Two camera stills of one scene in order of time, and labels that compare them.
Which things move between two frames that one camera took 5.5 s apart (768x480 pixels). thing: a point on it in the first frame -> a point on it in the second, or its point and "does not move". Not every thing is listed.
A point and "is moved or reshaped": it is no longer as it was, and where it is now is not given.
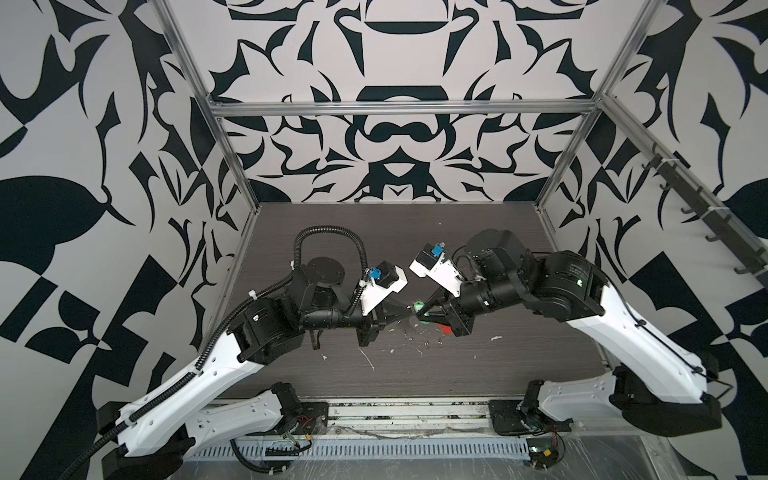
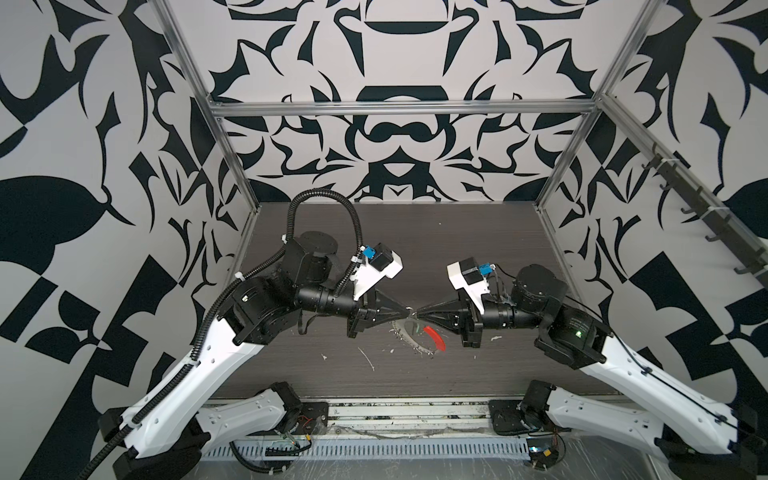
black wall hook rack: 752,255 does not move
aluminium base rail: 450,417 does not move
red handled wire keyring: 444,330 is moved or reshaped
